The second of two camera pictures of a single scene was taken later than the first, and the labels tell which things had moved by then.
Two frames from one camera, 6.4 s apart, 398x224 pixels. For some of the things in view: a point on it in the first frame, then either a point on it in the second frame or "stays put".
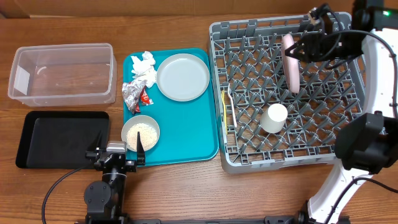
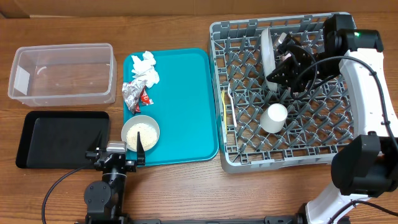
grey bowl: (148, 130) stays put
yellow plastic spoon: (225, 108) stays put
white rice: (148, 135) stays put
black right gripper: (308, 43) to (292, 76)
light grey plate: (183, 77) to (268, 57)
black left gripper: (131, 165) stays put
